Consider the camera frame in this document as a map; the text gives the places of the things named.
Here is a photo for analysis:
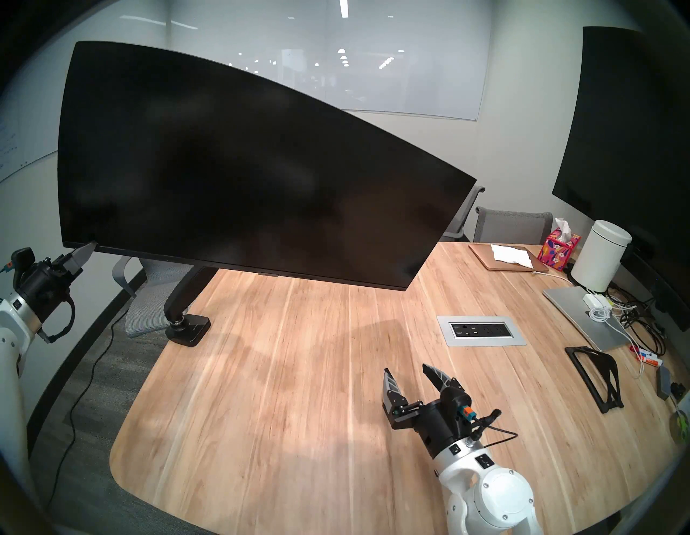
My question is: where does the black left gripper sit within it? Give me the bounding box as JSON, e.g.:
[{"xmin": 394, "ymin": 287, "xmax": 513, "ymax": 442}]
[{"xmin": 16, "ymin": 241, "xmax": 98, "ymax": 325}]

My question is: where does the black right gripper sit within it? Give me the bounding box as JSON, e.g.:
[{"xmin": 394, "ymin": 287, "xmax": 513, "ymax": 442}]
[{"xmin": 382, "ymin": 363, "xmax": 475, "ymax": 459}]

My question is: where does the black curved computer monitor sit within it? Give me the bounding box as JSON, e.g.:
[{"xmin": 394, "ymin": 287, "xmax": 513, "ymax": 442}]
[{"xmin": 58, "ymin": 42, "xmax": 477, "ymax": 292}]

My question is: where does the gray mesh office chair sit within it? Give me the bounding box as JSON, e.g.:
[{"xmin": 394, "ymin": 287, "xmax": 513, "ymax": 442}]
[
  {"xmin": 441, "ymin": 186, "xmax": 486, "ymax": 242},
  {"xmin": 473, "ymin": 207, "xmax": 554, "ymax": 246},
  {"xmin": 112, "ymin": 256, "xmax": 197, "ymax": 339}
]

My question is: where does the silver table power outlet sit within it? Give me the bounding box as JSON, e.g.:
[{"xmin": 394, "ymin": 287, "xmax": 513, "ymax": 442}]
[{"xmin": 437, "ymin": 315, "xmax": 527, "ymax": 347}]

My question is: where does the brown leather desk mat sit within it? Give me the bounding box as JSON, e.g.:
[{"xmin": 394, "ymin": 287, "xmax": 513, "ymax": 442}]
[{"xmin": 468, "ymin": 244, "xmax": 549, "ymax": 272}]

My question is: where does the glass whiteboard with scribbles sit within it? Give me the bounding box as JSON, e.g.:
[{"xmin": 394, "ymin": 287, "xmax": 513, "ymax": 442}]
[{"xmin": 0, "ymin": 0, "xmax": 170, "ymax": 184}]

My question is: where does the white paper napkin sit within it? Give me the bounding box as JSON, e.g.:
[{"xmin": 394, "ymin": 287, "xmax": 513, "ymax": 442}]
[{"xmin": 490, "ymin": 244, "xmax": 534, "ymax": 268}]

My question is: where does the silver closed laptop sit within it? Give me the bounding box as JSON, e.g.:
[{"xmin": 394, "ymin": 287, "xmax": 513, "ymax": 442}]
[{"xmin": 542, "ymin": 286, "xmax": 632, "ymax": 352}]

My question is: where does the colourful floral tissue box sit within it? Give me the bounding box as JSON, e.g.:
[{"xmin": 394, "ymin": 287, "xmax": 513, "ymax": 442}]
[{"xmin": 537, "ymin": 218, "xmax": 581, "ymax": 271}]

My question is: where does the black folding laptop stand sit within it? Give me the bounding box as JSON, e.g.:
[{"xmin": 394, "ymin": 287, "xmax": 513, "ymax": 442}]
[{"xmin": 564, "ymin": 346, "xmax": 625, "ymax": 414}]

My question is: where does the white cylindrical canister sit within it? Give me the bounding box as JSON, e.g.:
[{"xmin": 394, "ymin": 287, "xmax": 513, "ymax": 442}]
[{"xmin": 570, "ymin": 220, "xmax": 632, "ymax": 293}]

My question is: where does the orange and white marker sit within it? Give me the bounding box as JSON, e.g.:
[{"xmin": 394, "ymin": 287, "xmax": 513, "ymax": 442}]
[{"xmin": 630, "ymin": 345, "xmax": 663, "ymax": 368}]

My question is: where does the black video bar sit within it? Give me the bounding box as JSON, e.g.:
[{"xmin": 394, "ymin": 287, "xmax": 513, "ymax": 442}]
[{"xmin": 620, "ymin": 251, "xmax": 690, "ymax": 332}]

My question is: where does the large clean glass whiteboard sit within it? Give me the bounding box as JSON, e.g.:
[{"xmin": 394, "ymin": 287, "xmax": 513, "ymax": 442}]
[{"xmin": 167, "ymin": 0, "xmax": 492, "ymax": 121}]

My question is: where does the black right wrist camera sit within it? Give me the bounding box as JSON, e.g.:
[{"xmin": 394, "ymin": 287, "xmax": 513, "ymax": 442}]
[{"xmin": 441, "ymin": 384, "xmax": 478, "ymax": 427}]

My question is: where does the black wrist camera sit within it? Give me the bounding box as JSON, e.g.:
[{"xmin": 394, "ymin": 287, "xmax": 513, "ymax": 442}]
[
  {"xmin": 11, "ymin": 247, "xmax": 36, "ymax": 289},
  {"xmin": 441, "ymin": 384, "xmax": 478, "ymax": 427}
]

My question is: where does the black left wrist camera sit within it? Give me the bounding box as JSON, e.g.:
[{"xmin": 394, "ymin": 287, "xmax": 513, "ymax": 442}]
[{"xmin": 11, "ymin": 247, "xmax": 36, "ymax": 289}]

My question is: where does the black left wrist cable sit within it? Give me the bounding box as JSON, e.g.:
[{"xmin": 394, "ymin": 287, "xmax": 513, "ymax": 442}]
[{"xmin": 38, "ymin": 297, "xmax": 77, "ymax": 344}]

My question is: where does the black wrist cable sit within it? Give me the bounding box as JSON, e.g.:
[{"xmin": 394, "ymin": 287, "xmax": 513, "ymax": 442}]
[
  {"xmin": 472, "ymin": 409, "xmax": 518, "ymax": 445},
  {"xmin": 38, "ymin": 297, "xmax": 77, "ymax": 344}
]

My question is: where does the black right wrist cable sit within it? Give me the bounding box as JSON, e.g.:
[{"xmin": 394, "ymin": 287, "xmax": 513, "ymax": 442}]
[{"xmin": 472, "ymin": 409, "xmax": 518, "ymax": 445}]

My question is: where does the white charger cable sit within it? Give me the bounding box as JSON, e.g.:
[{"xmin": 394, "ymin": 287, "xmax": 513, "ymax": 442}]
[{"xmin": 588, "ymin": 307, "xmax": 647, "ymax": 378}]

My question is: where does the black cable bundle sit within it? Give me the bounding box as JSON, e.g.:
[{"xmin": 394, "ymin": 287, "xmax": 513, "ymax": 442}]
[{"xmin": 606, "ymin": 283, "xmax": 666, "ymax": 356}]

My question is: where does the large black wall television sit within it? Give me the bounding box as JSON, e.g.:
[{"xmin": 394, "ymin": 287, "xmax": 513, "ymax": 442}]
[{"xmin": 552, "ymin": 26, "xmax": 690, "ymax": 254}]

